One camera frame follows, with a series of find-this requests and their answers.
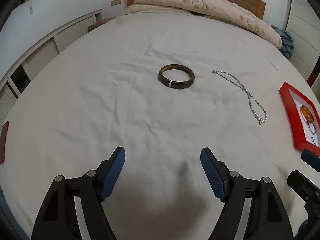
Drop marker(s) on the red box lid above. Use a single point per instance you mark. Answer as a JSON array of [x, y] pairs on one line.
[[4, 131]]

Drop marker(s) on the wall switch plate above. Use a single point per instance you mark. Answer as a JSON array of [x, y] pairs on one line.
[[115, 2]]

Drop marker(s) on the amber bangle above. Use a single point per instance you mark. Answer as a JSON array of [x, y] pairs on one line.
[[306, 114]]

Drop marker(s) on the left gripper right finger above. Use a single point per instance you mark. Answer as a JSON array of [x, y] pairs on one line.
[[267, 216]]

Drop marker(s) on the large thin silver bangle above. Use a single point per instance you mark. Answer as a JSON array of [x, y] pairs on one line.
[[311, 127]]

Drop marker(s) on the beige floral duvet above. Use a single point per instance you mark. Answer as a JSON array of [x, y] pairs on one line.
[[222, 10]]

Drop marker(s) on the red jewelry box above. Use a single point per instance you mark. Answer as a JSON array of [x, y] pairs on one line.
[[302, 138]]

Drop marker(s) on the wooden nightstand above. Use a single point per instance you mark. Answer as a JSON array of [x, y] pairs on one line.
[[100, 23]]

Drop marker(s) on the blue crumpled cloth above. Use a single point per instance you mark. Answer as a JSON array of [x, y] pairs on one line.
[[287, 46]]

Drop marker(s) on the white low cabinet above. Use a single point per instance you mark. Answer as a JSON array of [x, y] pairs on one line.
[[29, 65]]

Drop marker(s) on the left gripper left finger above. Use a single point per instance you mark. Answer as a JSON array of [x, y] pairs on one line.
[[57, 217]]

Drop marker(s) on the white wardrobe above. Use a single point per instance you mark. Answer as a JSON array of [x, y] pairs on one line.
[[303, 26]]

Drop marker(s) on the white bed sheet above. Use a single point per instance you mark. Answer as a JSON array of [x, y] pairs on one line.
[[102, 92]]

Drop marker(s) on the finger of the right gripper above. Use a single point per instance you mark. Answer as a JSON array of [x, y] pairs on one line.
[[308, 191], [311, 159]]

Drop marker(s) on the dark green bangle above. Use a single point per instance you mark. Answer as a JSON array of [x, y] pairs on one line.
[[176, 76]]

